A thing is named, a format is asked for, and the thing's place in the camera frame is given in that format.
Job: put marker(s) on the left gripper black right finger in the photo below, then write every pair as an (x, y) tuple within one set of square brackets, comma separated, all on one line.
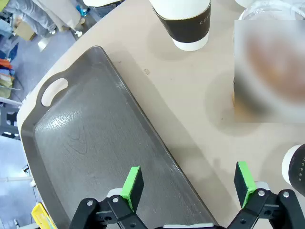
[(245, 188)]

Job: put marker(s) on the grey plastic stool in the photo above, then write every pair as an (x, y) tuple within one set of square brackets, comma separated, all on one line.
[(10, 119)]

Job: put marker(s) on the dark brown serving tray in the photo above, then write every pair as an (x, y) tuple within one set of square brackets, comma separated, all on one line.
[(95, 131)]

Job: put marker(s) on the yellow plastic object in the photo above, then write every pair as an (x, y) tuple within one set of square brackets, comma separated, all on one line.
[(41, 215)]

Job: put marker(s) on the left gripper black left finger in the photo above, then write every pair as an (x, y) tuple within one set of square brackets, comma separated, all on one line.
[(133, 190)]

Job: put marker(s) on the cardboard box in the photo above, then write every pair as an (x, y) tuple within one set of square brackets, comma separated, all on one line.
[(23, 31)]

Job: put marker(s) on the white coffee cup dark sleeve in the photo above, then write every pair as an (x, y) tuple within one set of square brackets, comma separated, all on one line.
[(297, 167), (188, 28)]

